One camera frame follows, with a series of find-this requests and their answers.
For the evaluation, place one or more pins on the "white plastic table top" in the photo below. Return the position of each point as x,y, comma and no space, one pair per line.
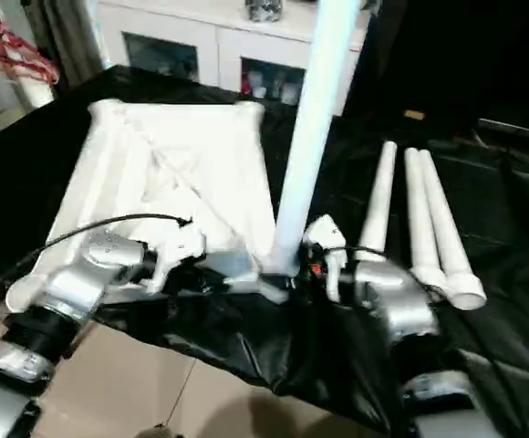
201,155

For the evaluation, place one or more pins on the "dark patterned jar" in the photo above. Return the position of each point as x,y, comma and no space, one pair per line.
264,9

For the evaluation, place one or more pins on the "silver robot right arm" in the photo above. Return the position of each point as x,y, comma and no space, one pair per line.
401,310

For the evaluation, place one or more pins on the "small brown cardboard piece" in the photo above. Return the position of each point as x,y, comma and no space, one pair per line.
414,115

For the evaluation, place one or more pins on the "white plastic table leg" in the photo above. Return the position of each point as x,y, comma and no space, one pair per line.
421,210
380,192
315,109
448,228

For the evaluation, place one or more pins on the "white glass-door cabinet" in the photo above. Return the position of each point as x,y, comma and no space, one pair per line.
221,55

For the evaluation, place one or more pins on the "small red bottle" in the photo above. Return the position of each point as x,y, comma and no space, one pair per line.
245,84

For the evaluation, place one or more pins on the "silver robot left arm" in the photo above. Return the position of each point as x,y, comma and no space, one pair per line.
91,274

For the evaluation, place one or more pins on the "grey curtain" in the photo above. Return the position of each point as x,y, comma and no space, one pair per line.
64,36

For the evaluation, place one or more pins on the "black plastic mat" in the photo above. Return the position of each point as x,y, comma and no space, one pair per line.
511,210

